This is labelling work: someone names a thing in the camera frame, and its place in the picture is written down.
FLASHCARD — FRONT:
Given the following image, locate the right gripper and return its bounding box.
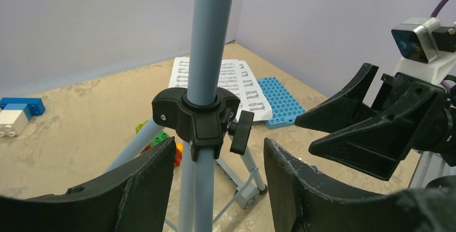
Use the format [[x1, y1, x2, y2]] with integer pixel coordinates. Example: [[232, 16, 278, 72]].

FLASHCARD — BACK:
[[295, 63, 455, 181]]

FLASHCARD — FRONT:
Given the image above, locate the aluminium frame post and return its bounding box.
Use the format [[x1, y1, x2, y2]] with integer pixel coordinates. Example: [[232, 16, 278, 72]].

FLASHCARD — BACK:
[[408, 152, 455, 188]]

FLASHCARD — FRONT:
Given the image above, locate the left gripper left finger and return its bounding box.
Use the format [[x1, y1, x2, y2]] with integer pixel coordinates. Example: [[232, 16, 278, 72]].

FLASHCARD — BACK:
[[1, 138, 176, 231]]

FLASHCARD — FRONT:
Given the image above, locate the sheet music page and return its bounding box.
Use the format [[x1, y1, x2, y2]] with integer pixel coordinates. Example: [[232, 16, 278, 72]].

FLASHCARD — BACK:
[[168, 57, 244, 99], [238, 60, 273, 122]]

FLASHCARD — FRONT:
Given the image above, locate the light blue lego baseplate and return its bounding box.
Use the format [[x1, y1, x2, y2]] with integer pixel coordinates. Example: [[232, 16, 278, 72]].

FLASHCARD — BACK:
[[258, 77, 305, 130]]

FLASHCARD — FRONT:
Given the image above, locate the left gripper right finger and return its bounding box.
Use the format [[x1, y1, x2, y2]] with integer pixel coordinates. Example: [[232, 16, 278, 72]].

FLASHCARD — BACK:
[[263, 138, 455, 231]]

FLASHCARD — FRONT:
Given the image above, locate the red grey lego column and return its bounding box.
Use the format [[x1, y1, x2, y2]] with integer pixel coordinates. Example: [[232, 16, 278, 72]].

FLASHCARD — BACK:
[[235, 182, 259, 209]]

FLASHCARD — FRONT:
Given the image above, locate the blue white lego brick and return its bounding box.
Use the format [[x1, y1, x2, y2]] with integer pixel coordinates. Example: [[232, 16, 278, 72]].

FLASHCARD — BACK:
[[1, 97, 46, 137]]

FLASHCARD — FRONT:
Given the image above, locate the green red lego vehicle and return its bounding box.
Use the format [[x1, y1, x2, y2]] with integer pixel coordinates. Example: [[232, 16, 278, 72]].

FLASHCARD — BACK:
[[136, 121, 183, 167]]

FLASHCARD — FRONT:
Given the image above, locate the light blue music stand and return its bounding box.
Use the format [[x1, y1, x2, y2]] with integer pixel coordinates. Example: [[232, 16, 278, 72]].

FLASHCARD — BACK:
[[110, 0, 268, 231]]

